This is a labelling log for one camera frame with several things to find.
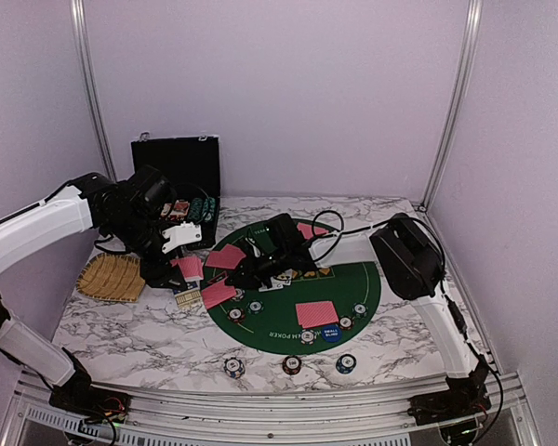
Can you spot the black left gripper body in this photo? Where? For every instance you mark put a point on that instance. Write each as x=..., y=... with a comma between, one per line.
x=132, y=231

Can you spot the teal chips row in case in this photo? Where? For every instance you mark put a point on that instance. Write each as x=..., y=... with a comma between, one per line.
x=208, y=209

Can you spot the red card group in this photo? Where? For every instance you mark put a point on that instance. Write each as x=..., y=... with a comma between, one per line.
x=232, y=256
x=214, y=260

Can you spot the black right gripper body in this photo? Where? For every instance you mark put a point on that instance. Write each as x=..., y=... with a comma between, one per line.
x=271, y=267

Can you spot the blue gold card box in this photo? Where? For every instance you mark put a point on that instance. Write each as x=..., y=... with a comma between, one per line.
x=188, y=299

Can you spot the red black chip stack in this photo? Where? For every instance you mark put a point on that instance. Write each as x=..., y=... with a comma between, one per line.
x=291, y=365

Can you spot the aluminium front rail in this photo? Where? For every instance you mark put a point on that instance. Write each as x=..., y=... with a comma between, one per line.
x=375, y=415

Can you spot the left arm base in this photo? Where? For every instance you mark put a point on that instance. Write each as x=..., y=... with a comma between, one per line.
x=78, y=395

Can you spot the blue small blind button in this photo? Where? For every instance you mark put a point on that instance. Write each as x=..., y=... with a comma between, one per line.
x=331, y=333

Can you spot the woven bamboo tray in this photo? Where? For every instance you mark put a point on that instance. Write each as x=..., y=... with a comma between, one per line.
x=111, y=278

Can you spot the round green poker mat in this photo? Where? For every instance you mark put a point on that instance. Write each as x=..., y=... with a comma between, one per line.
x=276, y=329

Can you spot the single red-backed card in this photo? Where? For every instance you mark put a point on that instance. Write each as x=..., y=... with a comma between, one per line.
x=308, y=231

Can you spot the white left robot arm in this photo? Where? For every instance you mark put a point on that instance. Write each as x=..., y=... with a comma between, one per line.
x=65, y=213

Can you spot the dark chip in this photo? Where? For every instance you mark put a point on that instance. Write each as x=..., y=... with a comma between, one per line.
x=345, y=323

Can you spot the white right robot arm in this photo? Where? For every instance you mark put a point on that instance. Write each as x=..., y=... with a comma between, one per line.
x=409, y=254

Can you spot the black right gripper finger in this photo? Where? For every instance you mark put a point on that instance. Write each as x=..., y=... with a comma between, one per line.
x=252, y=283
x=238, y=277

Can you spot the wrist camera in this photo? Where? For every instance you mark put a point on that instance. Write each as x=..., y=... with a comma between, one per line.
x=250, y=248
x=182, y=234

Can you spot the left aluminium frame post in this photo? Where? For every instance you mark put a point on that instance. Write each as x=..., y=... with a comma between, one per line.
x=81, y=38

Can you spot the right aluminium frame post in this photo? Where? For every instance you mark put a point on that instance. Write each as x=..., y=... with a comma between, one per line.
x=461, y=83

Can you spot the aluminium frame post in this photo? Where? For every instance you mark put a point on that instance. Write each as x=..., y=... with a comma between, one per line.
x=461, y=83
x=81, y=38

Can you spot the card deck in case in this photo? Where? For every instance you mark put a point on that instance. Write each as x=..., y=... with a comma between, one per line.
x=169, y=213

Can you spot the green chips row in case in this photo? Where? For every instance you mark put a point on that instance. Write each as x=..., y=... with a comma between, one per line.
x=195, y=211

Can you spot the black poker chip case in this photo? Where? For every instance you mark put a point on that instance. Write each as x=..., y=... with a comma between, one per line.
x=192, y=166

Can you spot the red-backed card deck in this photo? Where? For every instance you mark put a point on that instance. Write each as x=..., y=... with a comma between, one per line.
x=191, y=268

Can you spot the green chip group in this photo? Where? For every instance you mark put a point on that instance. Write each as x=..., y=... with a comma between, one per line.
x=255, y=307

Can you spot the black red all-in triangle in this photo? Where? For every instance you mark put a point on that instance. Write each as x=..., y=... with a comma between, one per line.
x=218, y=278

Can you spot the face-up card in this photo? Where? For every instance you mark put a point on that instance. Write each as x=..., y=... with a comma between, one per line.
x=279, y=281

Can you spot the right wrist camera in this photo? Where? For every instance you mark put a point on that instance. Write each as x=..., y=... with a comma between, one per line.
x=250, y=248

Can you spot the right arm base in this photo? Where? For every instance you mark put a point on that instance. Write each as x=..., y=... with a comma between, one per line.
x=464, y=397

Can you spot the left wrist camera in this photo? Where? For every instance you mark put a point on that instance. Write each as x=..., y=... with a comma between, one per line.
x=182, y=234

